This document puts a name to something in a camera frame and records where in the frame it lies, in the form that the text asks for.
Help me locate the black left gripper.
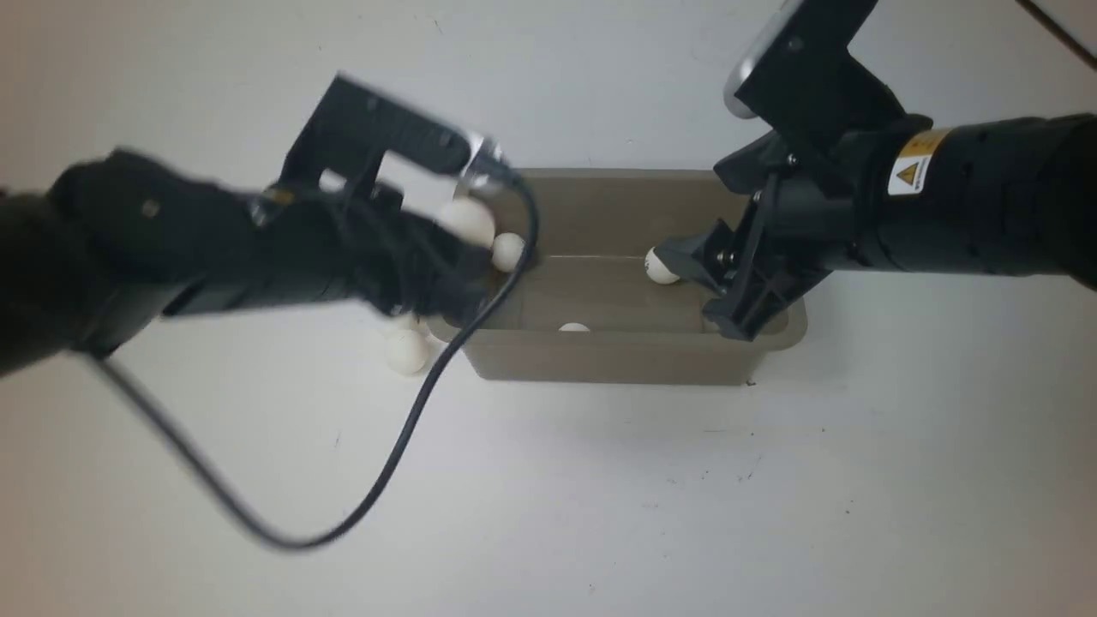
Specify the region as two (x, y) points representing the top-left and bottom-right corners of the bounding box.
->
(326, 191), (524, 326)

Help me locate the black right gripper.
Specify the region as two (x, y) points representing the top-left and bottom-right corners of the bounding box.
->
(656, 137), (892, 341)

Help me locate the white ball with red logo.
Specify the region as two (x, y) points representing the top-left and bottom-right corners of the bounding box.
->
(491, 233), (525, 273)

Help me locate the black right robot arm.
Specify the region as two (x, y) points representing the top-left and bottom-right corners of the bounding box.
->
(653, 114), (1096, 341)

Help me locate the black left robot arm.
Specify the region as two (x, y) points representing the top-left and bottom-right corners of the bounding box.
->
(1, 152), (491, 375)

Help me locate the tan plastic bin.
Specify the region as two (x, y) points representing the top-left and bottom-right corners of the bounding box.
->
(462, 168), (808, 386)

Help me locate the left camera cable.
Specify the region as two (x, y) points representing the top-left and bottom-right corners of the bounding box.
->
(86, 159), (543, 551)

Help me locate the camera cable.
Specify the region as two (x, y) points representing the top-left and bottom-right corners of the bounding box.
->
(86, 159), (543, 551)
(1016, 0), (1097, 74)

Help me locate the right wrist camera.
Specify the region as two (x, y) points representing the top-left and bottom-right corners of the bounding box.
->
(723, 1), (908, 159)

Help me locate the right camera cable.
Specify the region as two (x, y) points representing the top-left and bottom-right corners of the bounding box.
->
(1016, 0), (1097, 74)

